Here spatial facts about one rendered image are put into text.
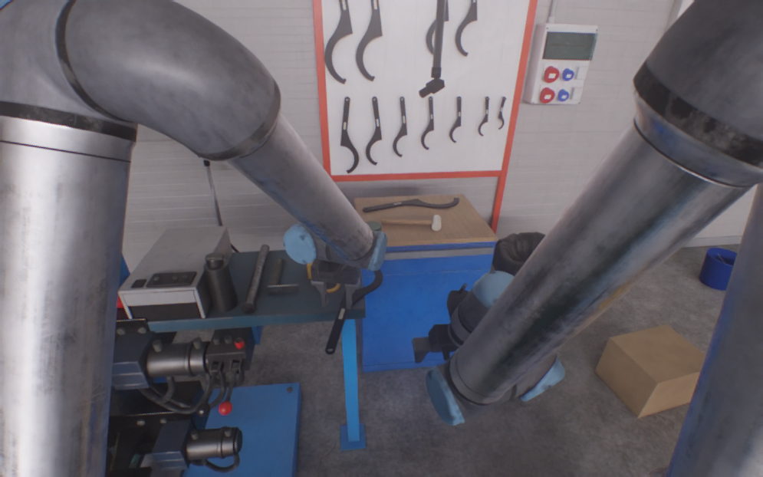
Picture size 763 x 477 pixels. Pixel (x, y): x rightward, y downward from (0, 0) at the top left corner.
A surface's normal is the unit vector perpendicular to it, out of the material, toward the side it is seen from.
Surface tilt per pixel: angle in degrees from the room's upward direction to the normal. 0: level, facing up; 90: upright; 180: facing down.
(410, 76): 90
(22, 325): 68
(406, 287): 90
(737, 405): 91
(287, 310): 0
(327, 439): 0
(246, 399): 0
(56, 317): 78
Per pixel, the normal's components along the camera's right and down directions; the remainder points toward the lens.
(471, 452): 0.01, -0.87
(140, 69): 0.20, 0.44
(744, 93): -0.67, 0.31
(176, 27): 0.50, -0.23
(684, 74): -0.93, -0.09
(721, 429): -0.97, 0.14
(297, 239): -0.43, 0.44
